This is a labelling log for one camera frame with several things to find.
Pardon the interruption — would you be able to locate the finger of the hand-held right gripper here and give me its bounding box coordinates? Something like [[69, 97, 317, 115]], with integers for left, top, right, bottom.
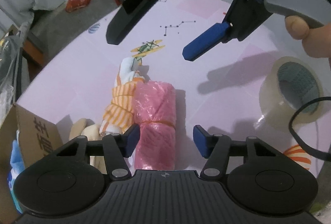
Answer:
[[182, 0, 271, 62], [106, 0, 172, 45]]

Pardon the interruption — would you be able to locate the orange striped white cloth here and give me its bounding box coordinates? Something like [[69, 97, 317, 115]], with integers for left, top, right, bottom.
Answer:
[[100, 57, 145, 136]]

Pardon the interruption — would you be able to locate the person's right hand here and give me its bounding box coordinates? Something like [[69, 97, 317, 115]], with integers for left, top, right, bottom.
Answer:
[[284, 16, 331, 70]]

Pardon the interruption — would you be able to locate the brown wooden board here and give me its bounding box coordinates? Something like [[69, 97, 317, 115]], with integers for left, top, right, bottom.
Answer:
[[22, 38, 45, 67]]

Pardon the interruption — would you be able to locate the brown cardboard box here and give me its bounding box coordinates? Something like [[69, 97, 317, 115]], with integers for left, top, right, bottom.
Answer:
[[0, 102, 64, 224]]

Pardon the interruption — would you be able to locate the pink plastic-wrapped roll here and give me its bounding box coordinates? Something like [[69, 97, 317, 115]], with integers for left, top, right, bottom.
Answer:
[[132, 81, 177, 170]]

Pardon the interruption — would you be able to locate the clear packing tape roll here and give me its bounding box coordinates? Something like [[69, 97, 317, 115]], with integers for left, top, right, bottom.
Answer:
[[259, 57, 324, 124]]

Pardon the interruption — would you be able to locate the blue and white towel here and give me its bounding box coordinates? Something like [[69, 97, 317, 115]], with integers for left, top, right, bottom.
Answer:
[[8, 140, 26, 214]]

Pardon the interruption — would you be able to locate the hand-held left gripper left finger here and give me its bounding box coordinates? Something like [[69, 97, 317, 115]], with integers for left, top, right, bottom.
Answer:
[[55, 124, 141, 180]]

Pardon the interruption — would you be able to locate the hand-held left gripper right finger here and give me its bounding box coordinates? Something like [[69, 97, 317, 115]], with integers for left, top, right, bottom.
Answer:
[[193, 125, 281, 180]]

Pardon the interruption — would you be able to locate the black cable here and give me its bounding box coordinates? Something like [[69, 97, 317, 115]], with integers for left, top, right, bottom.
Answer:
[[289, 97, 331, 161]]

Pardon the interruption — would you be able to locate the tan round puff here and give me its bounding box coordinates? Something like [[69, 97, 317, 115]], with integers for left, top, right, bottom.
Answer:
[[69, 118, 94, 140]]

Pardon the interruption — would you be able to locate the beige plush item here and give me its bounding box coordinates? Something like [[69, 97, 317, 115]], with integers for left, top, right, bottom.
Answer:
[[81, 124, 107, 174]]

